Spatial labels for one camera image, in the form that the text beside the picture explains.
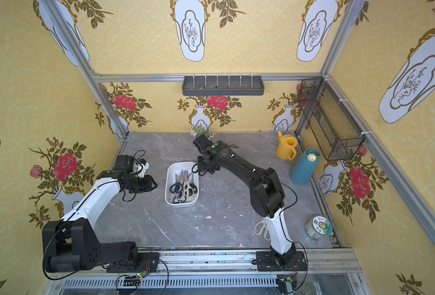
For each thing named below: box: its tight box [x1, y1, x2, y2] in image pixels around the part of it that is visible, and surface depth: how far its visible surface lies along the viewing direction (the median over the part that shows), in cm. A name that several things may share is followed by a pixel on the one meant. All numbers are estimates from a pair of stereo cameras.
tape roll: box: [304, 215, 333, 241], surface depth 78 cm
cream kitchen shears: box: [182, 169, 195, 200], surface depth 94 cm
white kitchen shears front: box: [253, 218, 271, 241], surface depth 84 cm
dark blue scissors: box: [169, 169, 184, 194], surface depth 94 cm
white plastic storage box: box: [164, 161, 200, 208], surface depth 94 cm
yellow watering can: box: [276, 130, 298, 162], surface depth 103 cm
